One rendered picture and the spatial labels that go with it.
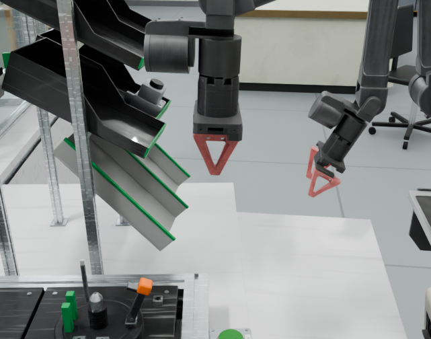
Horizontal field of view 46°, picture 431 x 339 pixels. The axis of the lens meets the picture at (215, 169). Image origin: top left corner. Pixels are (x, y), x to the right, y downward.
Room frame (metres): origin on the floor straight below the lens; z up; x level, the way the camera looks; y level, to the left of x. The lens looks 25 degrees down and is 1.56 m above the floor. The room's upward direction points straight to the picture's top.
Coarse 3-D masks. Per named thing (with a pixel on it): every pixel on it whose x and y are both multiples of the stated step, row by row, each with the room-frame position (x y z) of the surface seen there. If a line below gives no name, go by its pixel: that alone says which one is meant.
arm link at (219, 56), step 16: (192, 32) 0.68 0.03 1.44; (208, 32) 0.68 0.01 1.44; (224, 32) 0.68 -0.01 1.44; (192, 48) 0.66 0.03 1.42; (208, 48) 0.66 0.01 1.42; (224, 48) 0.65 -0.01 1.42; (240, 48) 0.67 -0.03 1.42; (192, 64) 0.67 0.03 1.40; (208, 64) 0.66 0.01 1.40; (224, 64) 0.65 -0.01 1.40; (224, 80) 0.66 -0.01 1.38
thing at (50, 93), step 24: (24, 48) 0.91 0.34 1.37; (48, 48) 0.99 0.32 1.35; (24, 72) 0.86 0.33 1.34; (48, 72) 0.86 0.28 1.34; (96, 72) 0.98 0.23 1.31; (24, 96) 0.86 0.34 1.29; (48, 96) 0.86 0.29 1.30; (96, 96) 0.98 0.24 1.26; (120, 96) 0.97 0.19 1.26; (96, 120) 0.84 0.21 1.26; (120, 120) 0.93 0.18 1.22; (144, 120) 0.96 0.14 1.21; (120, 144) 0.84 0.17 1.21; (144, 144) 0.88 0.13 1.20
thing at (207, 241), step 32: (32, 192) 1.32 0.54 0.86; (64, 192) 1.32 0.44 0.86; (192, 192) 1.32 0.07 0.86; (224, 192) 1.32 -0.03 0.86; (32, 224) 1.14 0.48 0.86; (192, 224) 1.14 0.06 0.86; (224, 224) 1.14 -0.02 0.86; (0, 256) 1.00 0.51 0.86; (32, 256) 1.00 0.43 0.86; (64, 256) 1.00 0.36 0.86; (128, 256) 1.00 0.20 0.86; (160, 256) 1.00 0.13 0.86; (192, 256) 1.00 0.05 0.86; (224, 256) 1.00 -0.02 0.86; (224, 288) 0.88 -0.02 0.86; (224, 320) 0.78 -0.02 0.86
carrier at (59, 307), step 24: (48, 288) 0.74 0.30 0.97; (72, 288) 0.74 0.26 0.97; (96, 288) 0.74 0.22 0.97; (120, 288) 0.74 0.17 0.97; (168, 288) 0.74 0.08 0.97; (48, 312) 0.68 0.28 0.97; (72, 312) 0.64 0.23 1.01; (96, 312) 0.61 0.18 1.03; (120, 312) 0.65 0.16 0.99; (144, 312) 0.68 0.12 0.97; (168, 312) 0.68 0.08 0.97; (48, 336) 0.62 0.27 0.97; (72, 336) 0.60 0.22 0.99; (96, 336) 0.60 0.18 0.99; (120, 336) 0.60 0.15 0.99; (144, 336) 0.62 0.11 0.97; (168, 336) 0.62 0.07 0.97
